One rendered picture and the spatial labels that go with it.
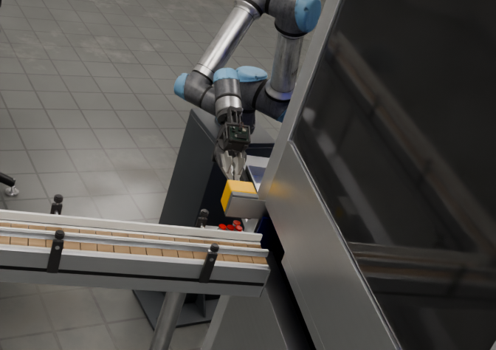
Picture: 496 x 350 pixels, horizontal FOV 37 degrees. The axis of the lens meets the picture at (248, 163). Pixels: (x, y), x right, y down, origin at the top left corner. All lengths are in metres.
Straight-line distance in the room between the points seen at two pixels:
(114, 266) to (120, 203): 1.81
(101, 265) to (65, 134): 2.30
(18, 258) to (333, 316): 0.70
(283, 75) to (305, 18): 0.27
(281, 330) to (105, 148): 2.34
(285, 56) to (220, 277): 0.89
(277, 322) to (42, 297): 1.38
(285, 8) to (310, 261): 0.94
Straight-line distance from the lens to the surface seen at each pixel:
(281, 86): 2.52
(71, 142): 3.92
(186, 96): 2.26
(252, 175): 2.22
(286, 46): 2.41
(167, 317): 1.94
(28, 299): 2.97
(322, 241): 1.59
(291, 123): 1.82
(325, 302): 1.57
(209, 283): 1.83
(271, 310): 1.82
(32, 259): 1.72
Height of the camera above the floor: 2.02
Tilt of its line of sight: 29 degrees down
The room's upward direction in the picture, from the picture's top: 19 degrees clockwise
